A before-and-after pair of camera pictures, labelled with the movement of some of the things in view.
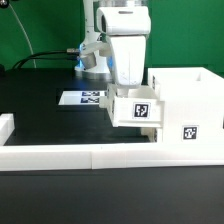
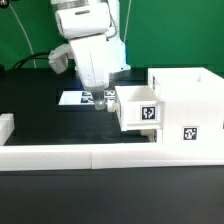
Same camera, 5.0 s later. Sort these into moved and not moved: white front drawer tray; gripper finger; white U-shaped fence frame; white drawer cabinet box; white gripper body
Moved: gripper finger; white gripper body
Not moved: white front drawer tray; white drawer cabinet box; white U-shaped fence frame
